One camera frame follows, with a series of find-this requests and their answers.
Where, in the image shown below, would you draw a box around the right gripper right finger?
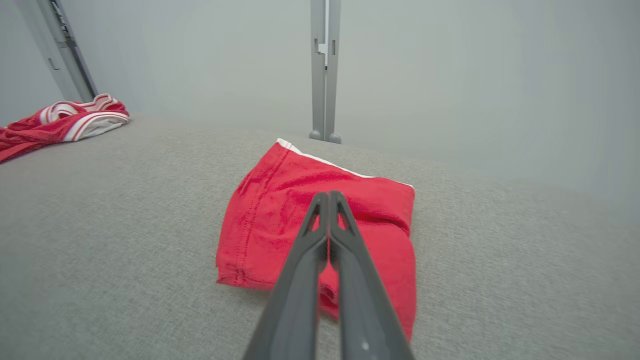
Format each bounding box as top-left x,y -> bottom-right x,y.
329,191 -> 416,360

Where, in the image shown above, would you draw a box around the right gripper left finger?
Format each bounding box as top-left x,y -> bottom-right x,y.
242,192 -> 330,360

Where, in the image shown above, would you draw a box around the red shorts with white trim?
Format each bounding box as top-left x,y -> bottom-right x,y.
216,138 -> 417,343

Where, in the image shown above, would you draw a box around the red Bulls basketball jersey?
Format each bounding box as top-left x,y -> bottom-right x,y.
0,93 -> 131,164

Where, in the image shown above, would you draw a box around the grey fabric sofa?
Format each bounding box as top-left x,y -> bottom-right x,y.
0,116 -> 640,360

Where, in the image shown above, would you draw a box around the grey partition post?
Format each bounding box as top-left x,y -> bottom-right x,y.
309,0 -> 328,141
325,0 -> 344,145

